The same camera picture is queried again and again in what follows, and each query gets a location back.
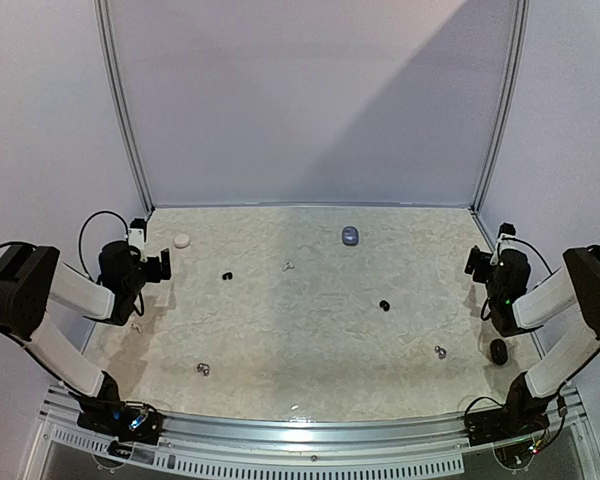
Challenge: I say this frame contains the aluminium frame post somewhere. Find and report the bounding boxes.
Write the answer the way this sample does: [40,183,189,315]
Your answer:
[94,0,155,216]
[470,0,529,215]

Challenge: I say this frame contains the right aluminium frame post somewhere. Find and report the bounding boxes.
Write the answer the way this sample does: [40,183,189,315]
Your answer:
[470,0,529,215]

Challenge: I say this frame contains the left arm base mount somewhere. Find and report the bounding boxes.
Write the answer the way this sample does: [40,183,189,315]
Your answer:
[77,399,165,445]

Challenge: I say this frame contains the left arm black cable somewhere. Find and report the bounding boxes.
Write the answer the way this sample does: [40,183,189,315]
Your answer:
[77,210,131,279]

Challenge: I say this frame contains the black oval charging case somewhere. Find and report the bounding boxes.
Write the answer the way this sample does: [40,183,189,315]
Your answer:
[489,339,509,366]

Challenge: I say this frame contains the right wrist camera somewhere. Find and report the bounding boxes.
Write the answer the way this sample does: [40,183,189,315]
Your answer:
[497,222,516,248]

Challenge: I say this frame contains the aluminium front rail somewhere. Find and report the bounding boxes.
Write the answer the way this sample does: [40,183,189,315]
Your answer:
[25,388,600,479]

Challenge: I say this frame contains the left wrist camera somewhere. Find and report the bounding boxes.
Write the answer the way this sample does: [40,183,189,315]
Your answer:
[127,218,147,250]

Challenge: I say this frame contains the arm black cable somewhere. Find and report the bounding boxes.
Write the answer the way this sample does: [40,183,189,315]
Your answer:
[499,234,555,276]
[77,210,131,279]

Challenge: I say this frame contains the white round charging case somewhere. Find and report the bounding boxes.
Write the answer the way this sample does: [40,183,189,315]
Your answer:
[173,233,191,249]

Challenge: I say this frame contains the purple earbud charging case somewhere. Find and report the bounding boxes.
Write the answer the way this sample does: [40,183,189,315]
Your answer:
[341,226,360,246]

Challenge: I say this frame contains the left aluminium frame post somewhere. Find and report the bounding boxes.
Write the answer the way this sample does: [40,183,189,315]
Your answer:
[94,0,155,216]

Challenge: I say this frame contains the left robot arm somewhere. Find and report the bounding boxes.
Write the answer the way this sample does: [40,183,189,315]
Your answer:
[0,241,172,434]

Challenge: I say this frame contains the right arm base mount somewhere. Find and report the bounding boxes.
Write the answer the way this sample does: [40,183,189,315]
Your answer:
[463,407,550,446]

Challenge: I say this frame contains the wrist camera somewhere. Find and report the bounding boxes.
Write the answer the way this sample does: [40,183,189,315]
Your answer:
[497,222,516,248]
[127,218,147,250]

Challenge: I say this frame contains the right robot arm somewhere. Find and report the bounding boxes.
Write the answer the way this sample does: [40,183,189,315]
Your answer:
[465,236,600,436]

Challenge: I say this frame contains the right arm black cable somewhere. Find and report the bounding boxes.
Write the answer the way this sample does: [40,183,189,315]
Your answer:
[499,234,555,276]

